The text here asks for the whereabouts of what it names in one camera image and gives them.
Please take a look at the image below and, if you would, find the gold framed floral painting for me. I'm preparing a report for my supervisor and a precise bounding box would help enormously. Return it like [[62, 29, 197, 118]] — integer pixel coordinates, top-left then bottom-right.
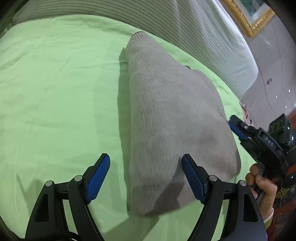
[[220, 0, 275, 37]]

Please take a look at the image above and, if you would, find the beige knit sweater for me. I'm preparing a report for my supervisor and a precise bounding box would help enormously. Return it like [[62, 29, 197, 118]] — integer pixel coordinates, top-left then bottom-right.
[[125, 32, 241, 216]]

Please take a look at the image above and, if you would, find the person's right hand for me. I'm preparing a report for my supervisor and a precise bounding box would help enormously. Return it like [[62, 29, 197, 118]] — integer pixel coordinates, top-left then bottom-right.
[[245, 164, 278, 220]]

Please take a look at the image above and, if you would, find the pink floral cloth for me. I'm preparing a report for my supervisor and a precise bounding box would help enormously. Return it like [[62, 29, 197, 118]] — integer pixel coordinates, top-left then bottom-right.
[[239, 101, 253, 126]]

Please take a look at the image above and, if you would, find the striped white headboard cover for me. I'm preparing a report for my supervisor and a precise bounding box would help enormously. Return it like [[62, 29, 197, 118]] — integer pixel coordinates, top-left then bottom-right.
[[13, 1, 259, 98]]

